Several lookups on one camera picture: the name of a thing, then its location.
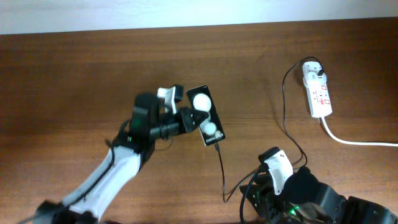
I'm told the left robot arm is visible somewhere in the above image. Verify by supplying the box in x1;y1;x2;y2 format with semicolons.
32;93;208;224

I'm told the left black camera cable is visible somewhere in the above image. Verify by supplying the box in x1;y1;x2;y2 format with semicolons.
18;119;174;224

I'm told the white power strip cord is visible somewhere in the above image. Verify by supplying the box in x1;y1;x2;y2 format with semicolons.
319;116;398;147

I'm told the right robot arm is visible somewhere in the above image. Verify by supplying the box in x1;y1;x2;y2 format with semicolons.
239;167;397;224

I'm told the white charger adapter plug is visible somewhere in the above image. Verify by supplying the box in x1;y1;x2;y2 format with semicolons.
302;61;327;88

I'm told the black charging cable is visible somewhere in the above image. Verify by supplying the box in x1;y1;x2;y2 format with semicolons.
214;56;325;203

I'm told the black camera cable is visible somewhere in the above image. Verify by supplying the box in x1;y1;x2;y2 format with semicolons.
18;119;174;224
238;167;270;224

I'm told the right black camera cable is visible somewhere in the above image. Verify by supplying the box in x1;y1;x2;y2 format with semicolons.
238;167;270;224

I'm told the black smartphone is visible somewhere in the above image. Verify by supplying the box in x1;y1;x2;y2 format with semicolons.
187;85;226;146

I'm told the white power strip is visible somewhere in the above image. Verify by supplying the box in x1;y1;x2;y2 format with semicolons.
305;84;332;118

